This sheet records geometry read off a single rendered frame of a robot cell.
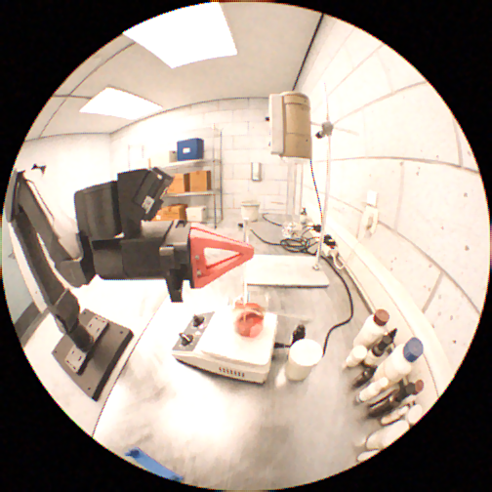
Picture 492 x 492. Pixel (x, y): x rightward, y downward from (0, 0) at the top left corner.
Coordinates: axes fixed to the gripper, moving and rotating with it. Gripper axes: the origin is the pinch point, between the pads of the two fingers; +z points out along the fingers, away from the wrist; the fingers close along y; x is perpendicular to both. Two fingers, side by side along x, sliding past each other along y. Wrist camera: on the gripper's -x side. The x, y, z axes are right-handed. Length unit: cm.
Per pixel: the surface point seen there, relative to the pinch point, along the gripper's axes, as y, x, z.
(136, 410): -13.6, 25.6, -23.2
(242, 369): -6.5, 18.1, -1.3
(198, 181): 217, 2, -14
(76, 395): -16, 26, -41
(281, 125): 27.9, -24.8, 15.6
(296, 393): -12.3, 24.3, 7.8
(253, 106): 230, -116, 58
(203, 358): -3.3, 18.4, -7.5
